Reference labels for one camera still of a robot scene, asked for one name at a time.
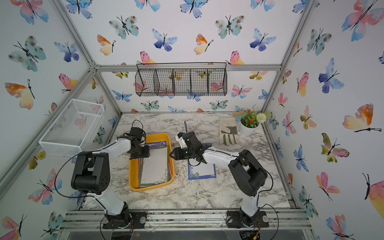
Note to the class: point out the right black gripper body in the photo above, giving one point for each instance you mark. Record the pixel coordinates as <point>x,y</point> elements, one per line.
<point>191,153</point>

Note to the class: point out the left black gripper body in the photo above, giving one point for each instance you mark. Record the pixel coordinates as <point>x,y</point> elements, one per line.
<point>143,151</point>

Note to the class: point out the green floral stationery paper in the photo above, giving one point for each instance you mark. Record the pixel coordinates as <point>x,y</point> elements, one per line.
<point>155,166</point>

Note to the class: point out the yellow plastic storage tray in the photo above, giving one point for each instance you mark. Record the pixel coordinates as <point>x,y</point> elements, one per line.
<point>155,171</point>

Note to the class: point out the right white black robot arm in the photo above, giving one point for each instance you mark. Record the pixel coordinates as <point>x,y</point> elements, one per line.
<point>247,172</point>

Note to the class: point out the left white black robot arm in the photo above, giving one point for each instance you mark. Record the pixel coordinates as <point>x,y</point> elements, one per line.
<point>92,176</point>

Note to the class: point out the stack of stationery papers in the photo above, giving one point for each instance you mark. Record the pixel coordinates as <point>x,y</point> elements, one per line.
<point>154,165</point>

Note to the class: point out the beige green gardening glove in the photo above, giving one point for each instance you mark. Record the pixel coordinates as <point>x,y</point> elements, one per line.
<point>228,133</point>

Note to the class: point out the white potted flower plant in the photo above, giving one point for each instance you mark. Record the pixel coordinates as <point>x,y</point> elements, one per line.
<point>251,120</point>

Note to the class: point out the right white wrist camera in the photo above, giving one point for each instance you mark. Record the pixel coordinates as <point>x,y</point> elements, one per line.
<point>179,138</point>

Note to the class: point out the black wire wall basket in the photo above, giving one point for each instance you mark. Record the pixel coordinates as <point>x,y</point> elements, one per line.
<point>181,79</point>

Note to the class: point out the white mesh wall basket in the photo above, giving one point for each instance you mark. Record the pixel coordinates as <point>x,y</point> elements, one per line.
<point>73,128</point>

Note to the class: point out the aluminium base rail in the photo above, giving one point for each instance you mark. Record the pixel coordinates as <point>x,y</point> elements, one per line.
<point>218,219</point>

